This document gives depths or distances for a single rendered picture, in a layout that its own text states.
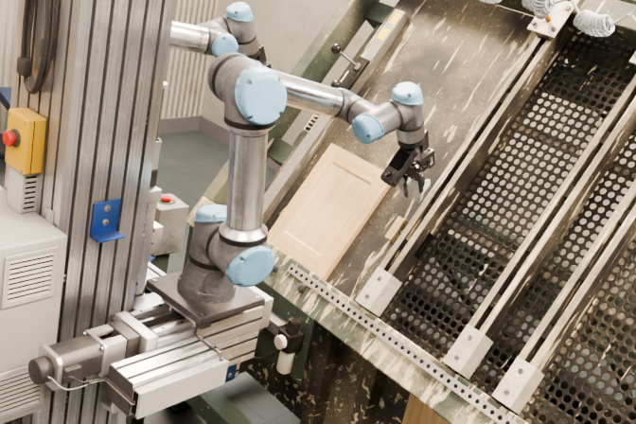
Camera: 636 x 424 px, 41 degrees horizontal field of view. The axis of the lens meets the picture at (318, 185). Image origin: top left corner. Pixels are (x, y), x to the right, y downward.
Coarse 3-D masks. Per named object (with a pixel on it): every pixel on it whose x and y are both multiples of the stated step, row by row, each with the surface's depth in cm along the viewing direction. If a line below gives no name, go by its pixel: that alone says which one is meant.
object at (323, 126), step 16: (400, 16) 303; (368, 48) 304; (384, 48) 303; (368, 64) 301; (320, 128) 299; (304, 144) 300; (320, 144) 300; (304, 160) 298; (288, 176) 297; (272, 192) 297; (272, 208) 297
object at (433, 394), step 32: (192, 224) 309; (288, 256) 279; (288, 288) 274; (320, 320) 262; (352, 320) 256; (384, 352) 245; (416, 384) 235; (448, 416) 226; (480, 416) 222; (512, 416) 218
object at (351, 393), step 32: (256, 352) 331; (320, 352) 294; (352, 352) 290; (288, 384) 318; (320, 384) 295; (352, 384) 292; (384, 384) 280; (224, 416) 311; (320, 416) 302; (352, 416) 285; (384, 416) 282
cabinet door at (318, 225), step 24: (336, 168) 290; (360, 168) 284; (312, 192) 291; (336, 192) 285; (360, 192) 280; (384, 192) 276; (288, 216) 291; (312, 216) 286; (336, 216) 281; (360, 216) 275; (288, 240) 286; (312, 240) 281; (336, 240) 276; (312, 264) 277; (336, 264) 274
